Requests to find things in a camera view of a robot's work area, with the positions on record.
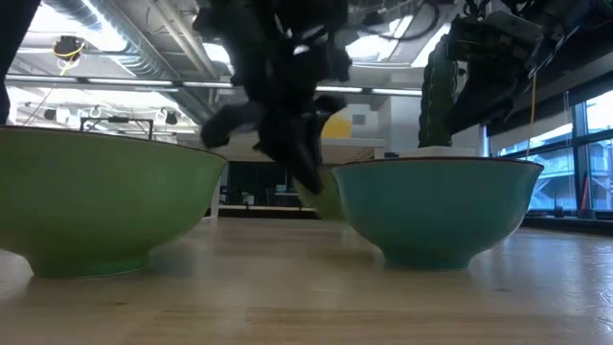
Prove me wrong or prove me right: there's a black metal rig frame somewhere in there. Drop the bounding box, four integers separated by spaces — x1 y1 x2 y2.
79 116 155 141

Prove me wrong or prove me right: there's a tall green cactus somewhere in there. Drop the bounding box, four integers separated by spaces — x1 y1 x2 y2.
417 35 460 149

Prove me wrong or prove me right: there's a yellow bowl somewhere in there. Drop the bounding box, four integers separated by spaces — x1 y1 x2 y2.
319 112 354 140

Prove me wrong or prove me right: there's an orange upright stick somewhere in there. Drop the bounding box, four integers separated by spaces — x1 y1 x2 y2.
579 174 594 219

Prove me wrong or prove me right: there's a teal ceramic bowl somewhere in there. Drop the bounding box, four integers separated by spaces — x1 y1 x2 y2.
329 156 545 272

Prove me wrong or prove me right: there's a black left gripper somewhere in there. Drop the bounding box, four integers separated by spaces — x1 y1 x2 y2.
199 41 354 196

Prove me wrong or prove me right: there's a large green ceramic bowl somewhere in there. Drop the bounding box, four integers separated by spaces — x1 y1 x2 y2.
0 125 229 280

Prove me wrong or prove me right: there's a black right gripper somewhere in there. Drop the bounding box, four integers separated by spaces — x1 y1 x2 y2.
446 11 547 137

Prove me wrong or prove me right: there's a long ceiling light strip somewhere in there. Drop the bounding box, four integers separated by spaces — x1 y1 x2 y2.
4 74 423 98

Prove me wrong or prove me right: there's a yellow black cable reel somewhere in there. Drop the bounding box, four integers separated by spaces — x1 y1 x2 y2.
52 34 88 63

